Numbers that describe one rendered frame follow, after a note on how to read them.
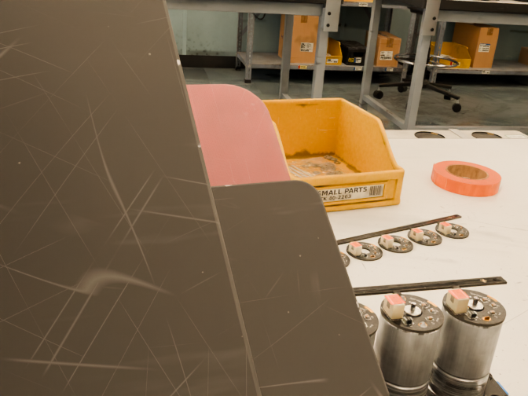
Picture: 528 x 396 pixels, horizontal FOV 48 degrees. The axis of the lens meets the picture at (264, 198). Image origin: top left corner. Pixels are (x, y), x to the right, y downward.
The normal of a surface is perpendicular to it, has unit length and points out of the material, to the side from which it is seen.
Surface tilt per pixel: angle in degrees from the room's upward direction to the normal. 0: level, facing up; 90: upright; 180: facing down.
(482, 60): 90
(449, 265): 0
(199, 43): 90
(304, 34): 90
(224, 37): 90
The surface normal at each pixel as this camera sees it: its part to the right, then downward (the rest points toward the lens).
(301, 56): 0.22, 0.40
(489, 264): 0.07, -0.91
